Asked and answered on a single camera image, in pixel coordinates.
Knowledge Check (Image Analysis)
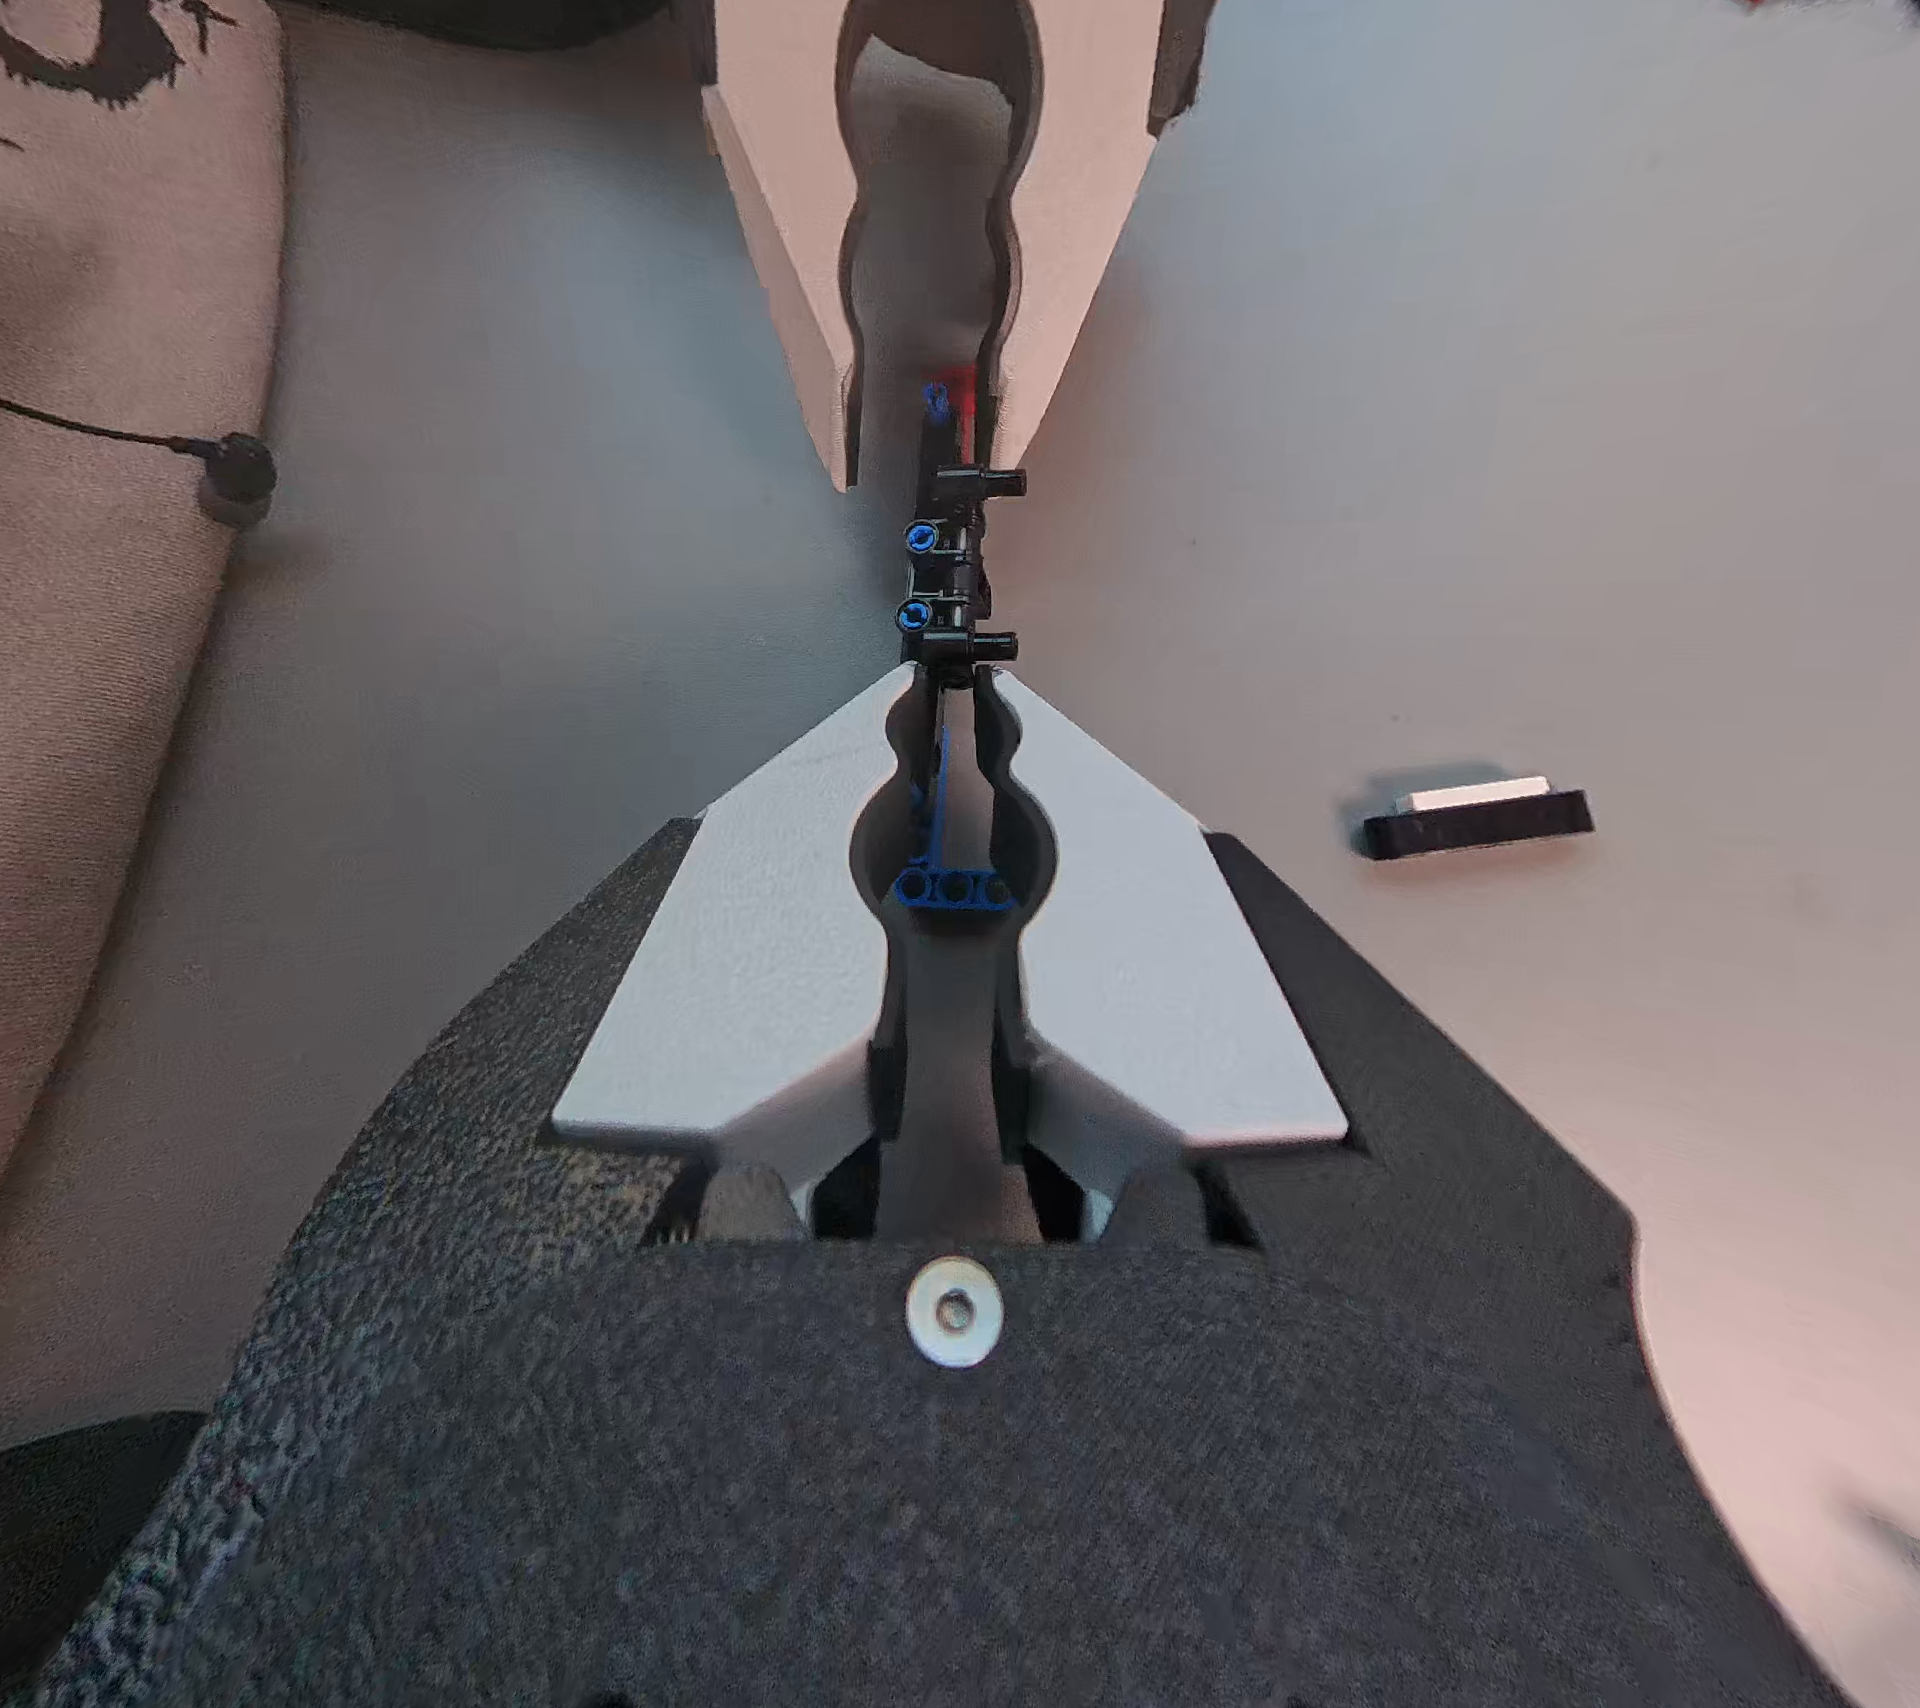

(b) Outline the black toy beam assembly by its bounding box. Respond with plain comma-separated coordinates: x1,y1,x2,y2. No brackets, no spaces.
888,363,1033,918

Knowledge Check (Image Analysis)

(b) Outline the small black white toy brick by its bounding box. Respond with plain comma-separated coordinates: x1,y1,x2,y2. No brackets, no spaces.
1362,770,1596,864

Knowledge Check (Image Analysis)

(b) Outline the grey desk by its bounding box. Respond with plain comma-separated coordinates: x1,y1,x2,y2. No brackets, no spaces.
0,0,1920,1708

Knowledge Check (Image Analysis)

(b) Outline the dark cloth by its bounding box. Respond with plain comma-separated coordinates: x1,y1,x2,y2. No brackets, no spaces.
0,1414,205,1708

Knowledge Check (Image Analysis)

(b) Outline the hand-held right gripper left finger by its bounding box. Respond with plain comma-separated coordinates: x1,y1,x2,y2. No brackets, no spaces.
552,661,921,1200

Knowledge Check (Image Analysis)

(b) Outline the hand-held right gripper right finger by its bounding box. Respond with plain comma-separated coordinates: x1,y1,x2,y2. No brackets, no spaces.
974,661,1353,1200

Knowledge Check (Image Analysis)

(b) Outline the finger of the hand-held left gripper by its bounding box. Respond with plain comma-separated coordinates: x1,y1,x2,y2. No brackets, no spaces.
982,0,1221,476
702,0,906,497

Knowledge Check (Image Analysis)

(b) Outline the black sweater drawstring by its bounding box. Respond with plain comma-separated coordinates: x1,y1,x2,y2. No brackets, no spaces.
0,394,281,527

